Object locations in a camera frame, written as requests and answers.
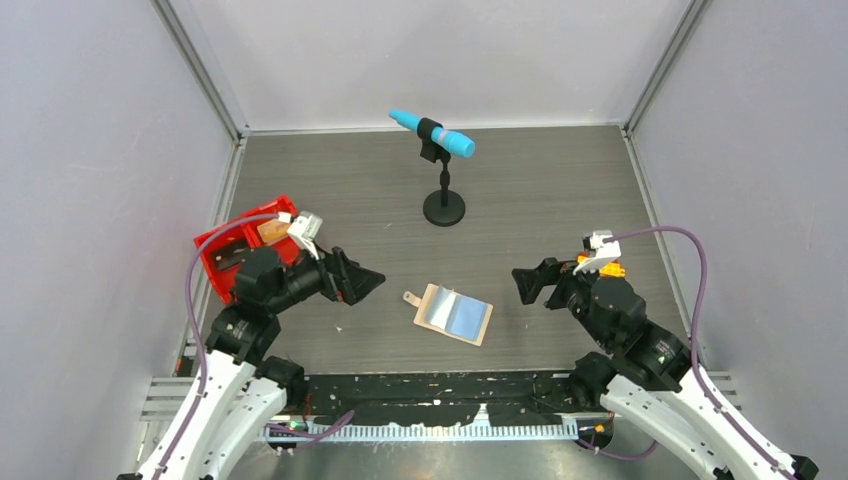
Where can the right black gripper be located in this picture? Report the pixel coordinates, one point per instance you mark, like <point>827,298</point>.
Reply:
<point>528,281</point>

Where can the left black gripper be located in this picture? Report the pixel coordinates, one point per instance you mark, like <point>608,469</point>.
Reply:
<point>342,278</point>

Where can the ribbed metal front rail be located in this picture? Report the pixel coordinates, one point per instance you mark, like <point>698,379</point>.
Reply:
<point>476,431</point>

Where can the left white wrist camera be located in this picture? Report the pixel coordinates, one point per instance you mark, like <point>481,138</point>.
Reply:
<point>302,229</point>

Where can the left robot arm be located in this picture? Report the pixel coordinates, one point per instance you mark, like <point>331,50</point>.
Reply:
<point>238,387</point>

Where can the blue toy microphone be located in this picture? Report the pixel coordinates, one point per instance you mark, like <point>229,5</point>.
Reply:
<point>437,142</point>

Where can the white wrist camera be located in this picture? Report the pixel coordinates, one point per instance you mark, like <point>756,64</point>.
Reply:
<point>601,250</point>
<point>302,229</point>

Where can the black card case in bin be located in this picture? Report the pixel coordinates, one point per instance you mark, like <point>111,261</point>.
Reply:
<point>230,256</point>

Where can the yellow toy brick car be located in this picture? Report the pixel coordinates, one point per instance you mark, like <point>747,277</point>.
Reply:
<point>613,269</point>

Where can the tan card case in bin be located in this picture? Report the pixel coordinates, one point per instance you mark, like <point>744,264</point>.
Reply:
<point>272,231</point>

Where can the beige card holder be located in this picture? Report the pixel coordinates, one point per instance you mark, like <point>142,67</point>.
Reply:
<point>450,313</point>

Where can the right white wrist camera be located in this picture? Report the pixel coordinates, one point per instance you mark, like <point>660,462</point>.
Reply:
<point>601,250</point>

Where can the black microphone stand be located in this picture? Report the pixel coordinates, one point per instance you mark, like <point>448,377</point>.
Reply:
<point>444,207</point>

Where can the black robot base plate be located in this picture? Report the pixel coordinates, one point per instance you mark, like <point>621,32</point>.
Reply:
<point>509,398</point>

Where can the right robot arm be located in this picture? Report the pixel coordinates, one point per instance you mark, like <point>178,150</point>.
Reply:
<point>644,373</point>

